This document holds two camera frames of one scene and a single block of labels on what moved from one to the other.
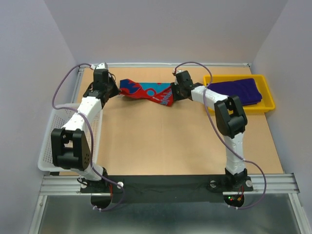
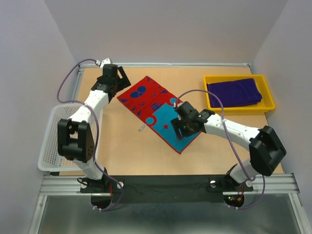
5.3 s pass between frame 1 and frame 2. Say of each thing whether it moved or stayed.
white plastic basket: stayed
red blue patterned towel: moved
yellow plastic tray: stayed
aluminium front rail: stayed
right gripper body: moved
